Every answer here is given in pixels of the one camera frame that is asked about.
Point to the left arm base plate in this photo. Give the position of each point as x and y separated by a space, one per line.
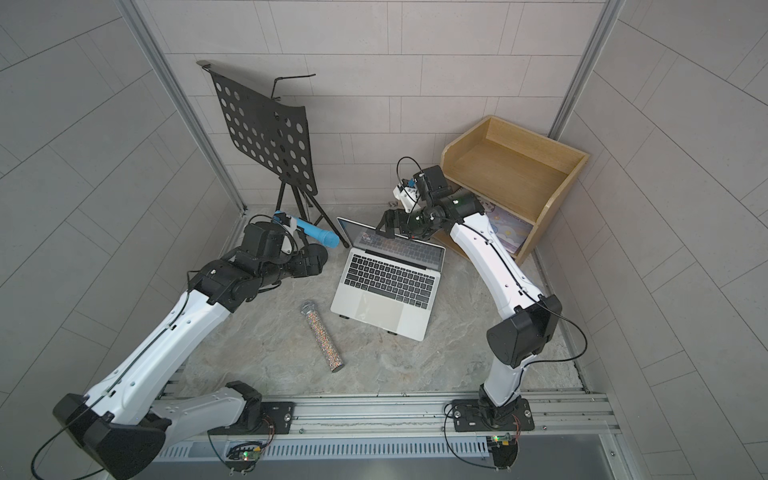
279 415

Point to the left controller board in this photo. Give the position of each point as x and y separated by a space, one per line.
243 457

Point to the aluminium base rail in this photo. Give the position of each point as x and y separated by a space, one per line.
401 426

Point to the black perforated music stand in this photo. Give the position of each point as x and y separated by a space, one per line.
275 136

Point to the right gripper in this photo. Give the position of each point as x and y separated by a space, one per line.
393 222

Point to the purple cat sketchbook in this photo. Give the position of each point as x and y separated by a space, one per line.
511 230

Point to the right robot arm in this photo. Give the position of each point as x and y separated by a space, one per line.
528 318

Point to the black folding laptop stand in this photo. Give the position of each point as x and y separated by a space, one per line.
387 331

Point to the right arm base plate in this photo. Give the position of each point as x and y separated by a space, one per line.
470 415

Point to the controller board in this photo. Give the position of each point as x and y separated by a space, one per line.
503 451
243 457

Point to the wooden shelf unit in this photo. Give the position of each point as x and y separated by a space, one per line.
524 173

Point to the silver laptop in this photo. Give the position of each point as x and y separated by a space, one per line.
388 282

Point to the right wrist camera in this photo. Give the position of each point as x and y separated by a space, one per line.
406 192

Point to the glass tube of beads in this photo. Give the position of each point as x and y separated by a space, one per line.
310 311

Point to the right controller board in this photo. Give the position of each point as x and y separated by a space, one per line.
503 451

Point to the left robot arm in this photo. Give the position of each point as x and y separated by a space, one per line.
121 423

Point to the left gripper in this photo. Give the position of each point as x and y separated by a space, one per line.
299 267

